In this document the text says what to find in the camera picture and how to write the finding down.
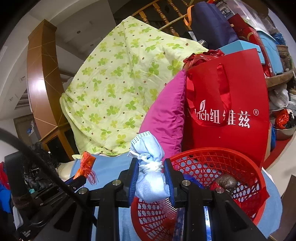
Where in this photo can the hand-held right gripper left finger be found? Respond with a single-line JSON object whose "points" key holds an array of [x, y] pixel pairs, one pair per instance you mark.
{"points": [[133, 180]]}

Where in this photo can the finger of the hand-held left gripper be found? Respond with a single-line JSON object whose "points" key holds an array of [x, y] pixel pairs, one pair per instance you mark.
{"points": [[72, 179], [77, 186]]}

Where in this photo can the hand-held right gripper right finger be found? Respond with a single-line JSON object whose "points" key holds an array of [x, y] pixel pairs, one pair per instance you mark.
{"points": [[168, 183]]}

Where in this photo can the light blue socks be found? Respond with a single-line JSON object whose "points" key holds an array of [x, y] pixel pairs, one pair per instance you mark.
{"points": [[148, 185]]}

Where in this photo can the orange snack wrapper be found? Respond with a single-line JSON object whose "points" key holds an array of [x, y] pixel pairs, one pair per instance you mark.
{"points": [[86, 164]]}

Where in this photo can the blue plastic bag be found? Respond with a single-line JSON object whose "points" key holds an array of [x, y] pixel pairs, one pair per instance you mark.
{"points": [[193, 180]]}

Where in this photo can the red plastic mesh basket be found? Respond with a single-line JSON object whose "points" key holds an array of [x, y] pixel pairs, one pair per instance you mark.
{"points": [[208, 160]]}

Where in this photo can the red garment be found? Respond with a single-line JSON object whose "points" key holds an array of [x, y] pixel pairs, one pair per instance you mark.
{"points": [[3, 176]]}

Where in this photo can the blue garment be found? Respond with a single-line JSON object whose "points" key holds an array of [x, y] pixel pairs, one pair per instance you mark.
{"points": [[4, 197]]}

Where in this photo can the translucent ridged plastic piece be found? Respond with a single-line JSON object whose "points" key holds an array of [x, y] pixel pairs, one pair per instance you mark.
{"points": [[171, 210]]}

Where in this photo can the blue blanket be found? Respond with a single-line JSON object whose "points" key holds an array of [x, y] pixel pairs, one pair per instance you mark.
{"points": [[108, 164]]}

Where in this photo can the black puffer jacket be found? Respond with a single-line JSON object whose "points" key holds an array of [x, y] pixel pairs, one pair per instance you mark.
{"points": [[49, 153]]}

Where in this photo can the small blue white object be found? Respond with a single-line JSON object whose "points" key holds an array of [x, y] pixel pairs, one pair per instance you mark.
{"points": [[30, 130]]}

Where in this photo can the wooden cabinet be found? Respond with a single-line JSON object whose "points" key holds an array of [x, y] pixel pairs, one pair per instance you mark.
{"points": [[57, 132], [41, 81]]}

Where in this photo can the brown lattice screen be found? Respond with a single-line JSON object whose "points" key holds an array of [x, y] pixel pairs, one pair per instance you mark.
{"points": [[20, 125]]}

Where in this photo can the magenta pillow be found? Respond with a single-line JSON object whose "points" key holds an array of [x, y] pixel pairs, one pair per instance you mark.
{"points": [[166, 115]]}

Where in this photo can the red tote bag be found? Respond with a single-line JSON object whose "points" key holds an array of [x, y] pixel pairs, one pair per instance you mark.
{"points": [[231, 139]]}

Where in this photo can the green clover print quilt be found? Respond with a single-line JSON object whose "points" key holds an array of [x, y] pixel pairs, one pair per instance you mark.
{"points": [[115, 81]]}

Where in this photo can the red floor mat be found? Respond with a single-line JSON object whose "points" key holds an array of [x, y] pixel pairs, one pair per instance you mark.
{"points": [[277, 150]]}

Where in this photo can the metal bowl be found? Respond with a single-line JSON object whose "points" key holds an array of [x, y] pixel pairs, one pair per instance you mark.
{"points": [[285, 134]]}

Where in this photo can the red crinkled plastic bag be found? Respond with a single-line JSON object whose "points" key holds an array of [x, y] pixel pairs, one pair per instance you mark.
{"points": [[201, 58]]}

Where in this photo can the orange black plastic bag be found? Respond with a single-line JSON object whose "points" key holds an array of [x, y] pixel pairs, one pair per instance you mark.
{"points": [[281, 118]]}

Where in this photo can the white plastic bag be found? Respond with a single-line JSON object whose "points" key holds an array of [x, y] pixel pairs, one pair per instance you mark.
{"points": [[279, 97]]}

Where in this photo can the light blue box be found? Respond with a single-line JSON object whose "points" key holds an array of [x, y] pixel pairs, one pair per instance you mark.
{"points": [[238, 45]]}

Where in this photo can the wooden shelf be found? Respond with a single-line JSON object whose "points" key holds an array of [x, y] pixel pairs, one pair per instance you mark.
{"points": [[282, 77]]}

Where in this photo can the blue plastic container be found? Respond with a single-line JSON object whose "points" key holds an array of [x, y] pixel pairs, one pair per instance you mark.
{"points": [[270, 46]]}

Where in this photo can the wooden stair railing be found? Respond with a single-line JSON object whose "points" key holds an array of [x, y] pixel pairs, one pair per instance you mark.
{"points": [[159, 11]]}

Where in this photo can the woven basket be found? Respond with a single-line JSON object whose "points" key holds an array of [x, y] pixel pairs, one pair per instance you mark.
{"points": [[283, 51]]}

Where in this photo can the red gift box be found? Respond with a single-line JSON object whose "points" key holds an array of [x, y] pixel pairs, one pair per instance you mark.
{"points": [[242, 23]]}

